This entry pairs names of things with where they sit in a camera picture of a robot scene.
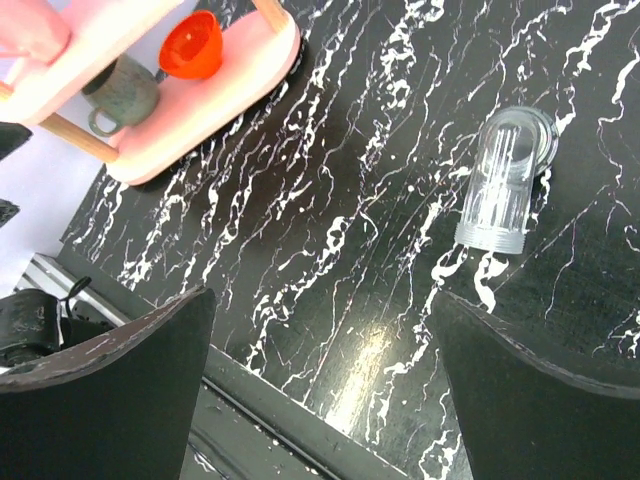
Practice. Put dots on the pale pink mug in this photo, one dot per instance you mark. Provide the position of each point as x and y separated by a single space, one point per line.
33 30

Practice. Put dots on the black marble pattern mat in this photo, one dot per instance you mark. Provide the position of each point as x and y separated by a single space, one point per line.
323 218

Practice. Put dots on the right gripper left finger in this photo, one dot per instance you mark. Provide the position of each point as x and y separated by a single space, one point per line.
116 406

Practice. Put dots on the pink three-tier wooden shelf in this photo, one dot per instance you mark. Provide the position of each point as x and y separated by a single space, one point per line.
72 75

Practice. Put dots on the grey-green speckled mug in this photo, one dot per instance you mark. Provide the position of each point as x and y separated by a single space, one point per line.
124 94

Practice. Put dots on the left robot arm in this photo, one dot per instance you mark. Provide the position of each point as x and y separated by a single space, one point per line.
36 324

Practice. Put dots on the orange plastic bowl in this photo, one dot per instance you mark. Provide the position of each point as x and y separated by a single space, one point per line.
193 50

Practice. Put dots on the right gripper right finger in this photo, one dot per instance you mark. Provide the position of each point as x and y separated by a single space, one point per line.
529 408

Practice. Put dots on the clear elbow pipe fitting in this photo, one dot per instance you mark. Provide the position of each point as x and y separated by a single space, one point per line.
516 145

